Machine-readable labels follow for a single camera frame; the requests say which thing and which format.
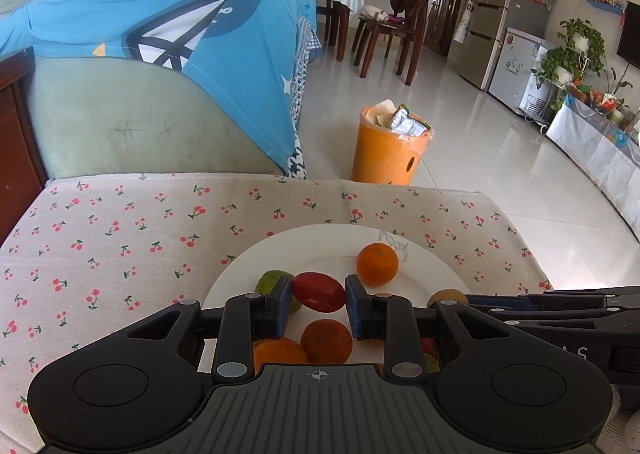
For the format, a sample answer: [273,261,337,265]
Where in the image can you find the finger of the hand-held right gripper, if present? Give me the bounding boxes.
[487,306,640,331]
[467,285,640,311]

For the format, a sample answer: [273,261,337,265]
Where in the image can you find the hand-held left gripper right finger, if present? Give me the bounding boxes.
[345,275,508,380]

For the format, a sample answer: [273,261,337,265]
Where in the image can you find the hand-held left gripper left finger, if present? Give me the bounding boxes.
[125,275,294,381]

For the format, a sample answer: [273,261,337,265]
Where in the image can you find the oblong red tomato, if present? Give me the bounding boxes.
[291,272,347,313]

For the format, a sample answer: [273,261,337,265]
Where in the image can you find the orange mandarin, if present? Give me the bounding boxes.
[253,337,310,377]
[300,318,354,365]
[356,242,400,287]

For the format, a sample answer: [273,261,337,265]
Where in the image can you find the brown round fruit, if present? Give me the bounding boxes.
[426,288,469,309]

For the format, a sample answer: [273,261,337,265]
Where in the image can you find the white floral plate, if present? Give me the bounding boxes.
[202,223,473,376]

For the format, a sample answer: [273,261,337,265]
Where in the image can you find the person's right hand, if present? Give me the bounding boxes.
[607,386,640,454]

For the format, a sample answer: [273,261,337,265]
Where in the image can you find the cherry print tablecloth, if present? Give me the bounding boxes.
[0,173,553,452]

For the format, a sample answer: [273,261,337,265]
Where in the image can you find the orange trash bin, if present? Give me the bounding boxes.
[350,106,435,186]

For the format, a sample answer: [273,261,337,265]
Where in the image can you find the white covered television stand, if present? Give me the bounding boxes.
[545,94,640,236]

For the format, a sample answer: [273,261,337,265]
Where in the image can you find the silver foil wrappers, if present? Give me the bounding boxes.
[367,100,432,138]

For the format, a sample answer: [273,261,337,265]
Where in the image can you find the white chest freezer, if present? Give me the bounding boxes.
[487,26,556,116]

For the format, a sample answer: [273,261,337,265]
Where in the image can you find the pale green sofa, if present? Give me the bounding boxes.
[0,0,321,185]

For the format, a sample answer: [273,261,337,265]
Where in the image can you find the potted green ivy plant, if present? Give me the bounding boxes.
[530,18,608,91]

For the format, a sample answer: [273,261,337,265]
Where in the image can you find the checked blue white blanket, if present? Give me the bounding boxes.
[287,14,321,155]

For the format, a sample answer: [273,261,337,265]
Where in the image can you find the silver refrigerator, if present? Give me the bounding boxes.
[452,0,525,91]

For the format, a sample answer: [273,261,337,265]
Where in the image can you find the wooden dining table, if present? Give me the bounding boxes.
[280,0,365,62]

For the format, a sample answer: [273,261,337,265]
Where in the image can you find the black television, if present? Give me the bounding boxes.
[616,0,640,71]

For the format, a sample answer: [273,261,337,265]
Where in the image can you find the white cloth bundle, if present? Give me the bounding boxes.
[361,5,405,26]

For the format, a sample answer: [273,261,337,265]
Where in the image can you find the brown wooden cabinet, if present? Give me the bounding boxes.
[0,46,48,247]

